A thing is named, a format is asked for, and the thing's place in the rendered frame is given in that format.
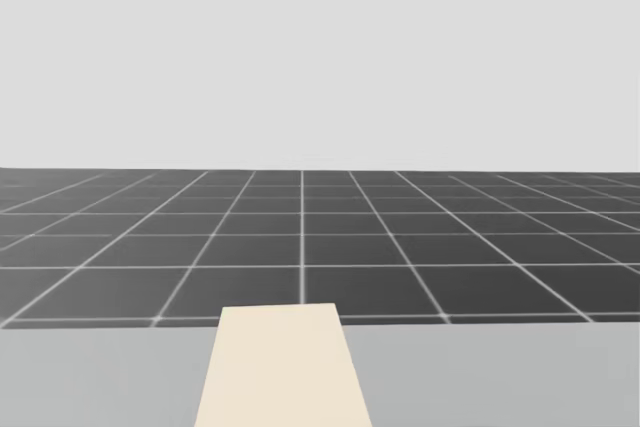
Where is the tall board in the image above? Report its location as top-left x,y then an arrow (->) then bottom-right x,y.
193,302 -> 374,427

